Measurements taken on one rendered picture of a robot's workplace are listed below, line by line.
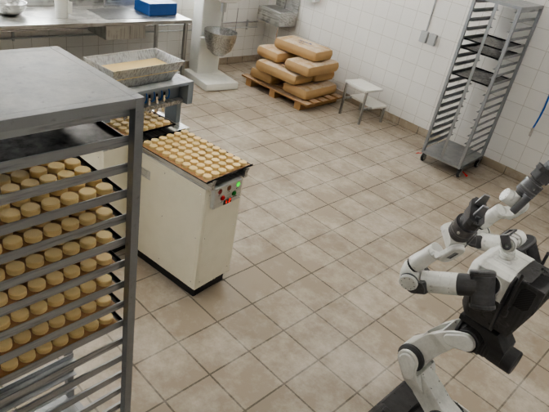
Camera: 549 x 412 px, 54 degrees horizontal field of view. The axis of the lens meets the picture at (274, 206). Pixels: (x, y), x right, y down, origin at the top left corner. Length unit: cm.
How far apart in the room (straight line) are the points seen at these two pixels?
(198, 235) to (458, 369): 184
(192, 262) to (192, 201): 43
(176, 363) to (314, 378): 80
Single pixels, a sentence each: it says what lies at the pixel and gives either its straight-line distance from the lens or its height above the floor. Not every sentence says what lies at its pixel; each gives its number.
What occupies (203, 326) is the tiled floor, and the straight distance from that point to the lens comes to 341.
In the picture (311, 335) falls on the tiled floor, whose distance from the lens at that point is 350.
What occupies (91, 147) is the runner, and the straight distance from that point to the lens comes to 156.
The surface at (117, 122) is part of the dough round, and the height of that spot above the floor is 91.
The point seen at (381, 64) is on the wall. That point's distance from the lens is 736.
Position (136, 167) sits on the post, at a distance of 164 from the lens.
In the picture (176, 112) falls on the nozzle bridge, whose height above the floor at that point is 92.
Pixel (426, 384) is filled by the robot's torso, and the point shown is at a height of 43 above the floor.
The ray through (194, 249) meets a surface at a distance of 335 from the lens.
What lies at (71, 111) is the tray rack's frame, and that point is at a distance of 145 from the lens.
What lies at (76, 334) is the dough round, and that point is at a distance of 199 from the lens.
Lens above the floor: 237
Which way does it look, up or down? 30 degrees down
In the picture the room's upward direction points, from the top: 11 degrees clockwise
